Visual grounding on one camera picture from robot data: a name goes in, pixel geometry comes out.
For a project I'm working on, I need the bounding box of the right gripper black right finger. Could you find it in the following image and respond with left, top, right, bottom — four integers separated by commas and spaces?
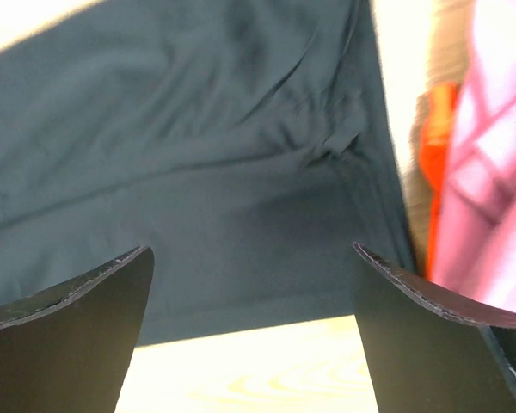
353, 243, 516, 412

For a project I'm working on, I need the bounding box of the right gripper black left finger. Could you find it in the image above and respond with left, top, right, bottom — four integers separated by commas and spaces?
0, 247, 154, 412

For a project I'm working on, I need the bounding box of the black t shirt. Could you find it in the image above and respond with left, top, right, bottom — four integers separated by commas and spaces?
0, 1, 414, 344

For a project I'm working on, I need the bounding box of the folded dusty red t shirt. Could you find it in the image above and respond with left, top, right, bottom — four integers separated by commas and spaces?
432, 1, 516, 312

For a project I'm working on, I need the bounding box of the folded orange t shirt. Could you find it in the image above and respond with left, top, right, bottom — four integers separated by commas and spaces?
418, 82, 459, 280

